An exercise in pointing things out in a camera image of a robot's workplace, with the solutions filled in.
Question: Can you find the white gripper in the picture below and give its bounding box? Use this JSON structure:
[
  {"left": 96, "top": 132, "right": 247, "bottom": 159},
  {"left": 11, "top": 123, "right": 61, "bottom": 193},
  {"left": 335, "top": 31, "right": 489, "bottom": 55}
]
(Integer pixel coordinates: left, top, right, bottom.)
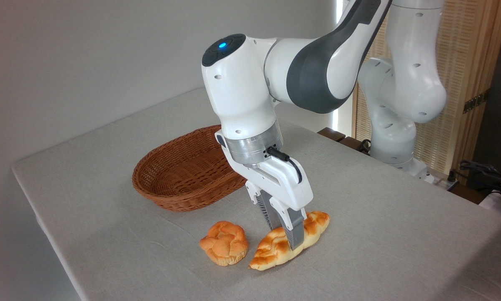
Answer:
[{"left": 215, "top": 130, "right": 314, "bottom": 251}]

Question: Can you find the round knotted bread roll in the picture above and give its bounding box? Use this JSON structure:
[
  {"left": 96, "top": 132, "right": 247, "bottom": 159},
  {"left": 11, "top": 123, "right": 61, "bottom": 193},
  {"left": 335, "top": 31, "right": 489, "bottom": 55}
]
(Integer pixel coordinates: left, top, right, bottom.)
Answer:
[{"left": 199, "top": 221, "right": 249, "bottom": 267}]

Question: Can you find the black screen hinge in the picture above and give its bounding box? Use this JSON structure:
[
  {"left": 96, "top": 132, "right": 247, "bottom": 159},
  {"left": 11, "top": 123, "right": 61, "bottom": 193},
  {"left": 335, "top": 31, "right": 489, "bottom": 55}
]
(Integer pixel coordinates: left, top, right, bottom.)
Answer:
[{"left": 463, "top": 89, "right": 490, "bottom": 114}]

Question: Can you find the long braided bread loaf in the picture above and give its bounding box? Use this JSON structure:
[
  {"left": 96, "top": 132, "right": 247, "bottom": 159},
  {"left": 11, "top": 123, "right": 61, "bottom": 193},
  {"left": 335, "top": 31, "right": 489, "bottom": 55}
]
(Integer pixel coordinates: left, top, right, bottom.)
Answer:
[{"left": 248, "top": 211, "right": 330, "bottom": 271}]

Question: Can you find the dark wooden bench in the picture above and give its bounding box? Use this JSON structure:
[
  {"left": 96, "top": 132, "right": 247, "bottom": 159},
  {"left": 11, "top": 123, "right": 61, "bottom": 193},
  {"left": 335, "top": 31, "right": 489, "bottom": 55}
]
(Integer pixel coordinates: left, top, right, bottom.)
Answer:
[{"left": 317, "top": 127, "right": 371, "bottom": 156}]

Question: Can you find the grey tablecloth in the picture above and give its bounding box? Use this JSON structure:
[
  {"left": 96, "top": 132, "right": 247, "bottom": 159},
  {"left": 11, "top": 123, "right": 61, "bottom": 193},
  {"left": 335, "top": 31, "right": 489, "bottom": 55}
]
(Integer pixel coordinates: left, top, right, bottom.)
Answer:
[{"left": 11, "top": 88, "right": 501, "bottom": 301}]

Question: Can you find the black cable bundle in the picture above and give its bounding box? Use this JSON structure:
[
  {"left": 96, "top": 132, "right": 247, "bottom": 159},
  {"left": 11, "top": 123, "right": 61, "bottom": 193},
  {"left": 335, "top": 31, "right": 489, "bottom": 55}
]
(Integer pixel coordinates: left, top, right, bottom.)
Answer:
[{"left": 459, "top": 160, "right": 501, "bottom": 197}]

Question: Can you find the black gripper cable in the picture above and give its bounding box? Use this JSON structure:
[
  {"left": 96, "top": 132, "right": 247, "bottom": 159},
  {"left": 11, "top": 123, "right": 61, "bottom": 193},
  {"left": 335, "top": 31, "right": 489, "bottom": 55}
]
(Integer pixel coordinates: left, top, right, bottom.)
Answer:
[{"left": 266, "top": 146, "right": 303, "bottom": 184}]

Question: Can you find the brown wicker basket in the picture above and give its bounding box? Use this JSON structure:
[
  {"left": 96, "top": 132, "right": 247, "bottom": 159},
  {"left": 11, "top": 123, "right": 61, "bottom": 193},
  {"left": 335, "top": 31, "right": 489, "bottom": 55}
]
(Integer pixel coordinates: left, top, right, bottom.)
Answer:
[{"left": 132, "top": 125, "right": 248, "bottom": 212}]

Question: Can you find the white power strip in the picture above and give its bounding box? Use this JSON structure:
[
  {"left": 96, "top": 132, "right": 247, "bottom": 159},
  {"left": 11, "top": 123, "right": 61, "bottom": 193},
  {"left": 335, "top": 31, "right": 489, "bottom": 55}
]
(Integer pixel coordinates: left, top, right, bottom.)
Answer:
[{"left": 433, "top": 178, "right": 460, "bottom": 192}]

